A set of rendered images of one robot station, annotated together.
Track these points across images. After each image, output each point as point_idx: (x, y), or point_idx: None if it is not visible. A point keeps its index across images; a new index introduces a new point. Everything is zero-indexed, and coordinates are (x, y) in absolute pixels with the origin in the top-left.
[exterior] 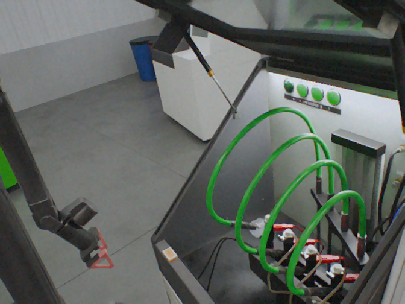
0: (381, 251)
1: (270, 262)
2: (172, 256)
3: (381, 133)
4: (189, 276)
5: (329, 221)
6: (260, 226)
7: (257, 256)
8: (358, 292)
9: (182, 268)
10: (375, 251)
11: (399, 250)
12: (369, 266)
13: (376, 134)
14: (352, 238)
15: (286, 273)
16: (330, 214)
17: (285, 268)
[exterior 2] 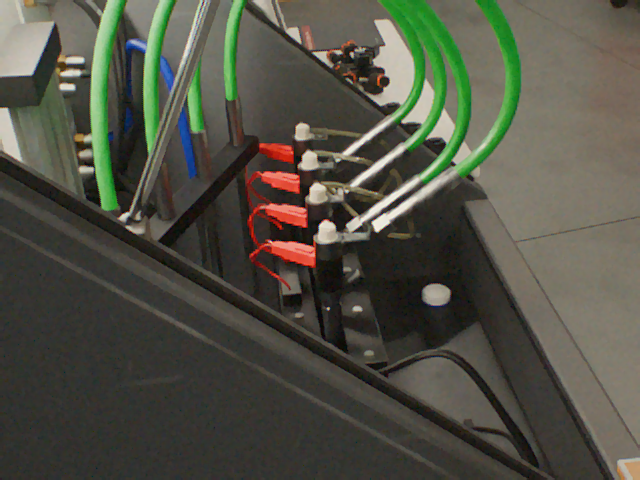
0: (274, 27)
1: (355, 316)
2: (635, 463)
3: (3, 3)
4: (583, 398)
5: (195, 212)
6: (361, 234)
7: (373, 338)
8: (332, 68)
9: (603, 428)
10: (278, 35)
11: (267, 1)
12: (298, 49)
13: (3, 15)
14: (212, 163)
15: (423, 59)
16: (181, 207)
17: (384, 155)
